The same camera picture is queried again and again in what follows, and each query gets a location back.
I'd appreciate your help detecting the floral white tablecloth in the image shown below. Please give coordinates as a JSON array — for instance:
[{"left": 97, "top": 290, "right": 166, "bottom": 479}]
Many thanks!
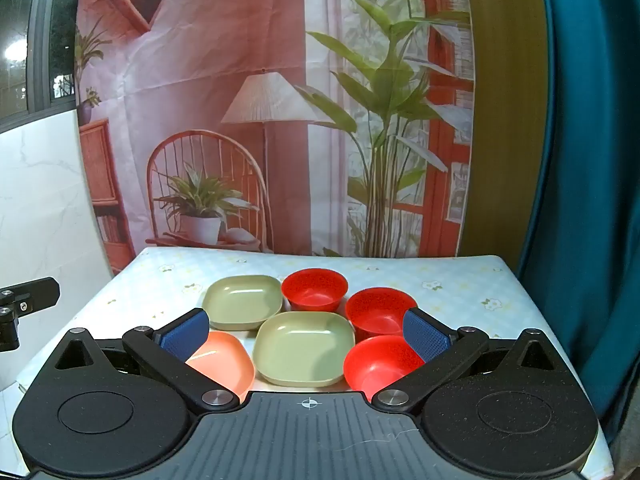
[{"left": 15, "top": 247, "right": 616, "bottom": 478}]

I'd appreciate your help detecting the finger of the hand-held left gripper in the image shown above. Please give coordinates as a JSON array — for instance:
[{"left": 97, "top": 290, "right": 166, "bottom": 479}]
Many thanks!
[{"left": 0, "top": 277, "right": 61, "bottom": 352}]

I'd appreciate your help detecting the pink square plate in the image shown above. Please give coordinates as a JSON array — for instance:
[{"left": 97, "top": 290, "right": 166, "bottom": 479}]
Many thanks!
[{"left": 185, "top": 331, "right": 257, "bottom": 403}]

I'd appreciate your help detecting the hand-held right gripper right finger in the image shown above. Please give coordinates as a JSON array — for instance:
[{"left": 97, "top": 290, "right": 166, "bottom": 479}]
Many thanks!
[{"left": 372, "top": 307, "right": 570, "bottom": 415}]

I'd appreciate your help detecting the printed room scene backdrop cloth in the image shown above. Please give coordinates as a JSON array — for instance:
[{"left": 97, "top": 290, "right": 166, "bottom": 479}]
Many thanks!
[{"left": 75, "top": 0, "right": 476, "bottom": 258}]

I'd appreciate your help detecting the red plastic bowl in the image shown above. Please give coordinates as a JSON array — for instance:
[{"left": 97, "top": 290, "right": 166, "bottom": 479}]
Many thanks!
[
  {"left": 281, "top": 268, "right": 349, "bottom": 312},
  {"left": 343, "top": 335, "right": 426, "bottom": 403},
  {"left": 345, "top": 287, "right": 418, "bottom": 343}
]

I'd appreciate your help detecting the teal curtain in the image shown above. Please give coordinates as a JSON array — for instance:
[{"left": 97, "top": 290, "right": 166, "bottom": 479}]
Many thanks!
[{"left": 517, "top": 0, "right": 640, "bottom": 433}]

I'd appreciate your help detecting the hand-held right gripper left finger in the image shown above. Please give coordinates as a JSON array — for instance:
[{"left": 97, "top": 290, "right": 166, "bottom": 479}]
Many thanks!
[{"left": 52, "top": 308, "right": 241, "bottom": 415}]

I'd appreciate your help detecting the green square plate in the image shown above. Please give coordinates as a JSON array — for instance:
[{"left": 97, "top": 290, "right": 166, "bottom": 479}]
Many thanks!
[
  {"left": 201, "top": 275, "right": 285, "bottom": 332},
  {"left": 252, "top": 311, "right": 357, "bottom": 388}
]

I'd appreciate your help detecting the dark window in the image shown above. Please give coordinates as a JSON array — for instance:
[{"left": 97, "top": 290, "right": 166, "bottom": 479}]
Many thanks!
[{"left": 0, "top": 0, "right": 86, "bottom": 133}]

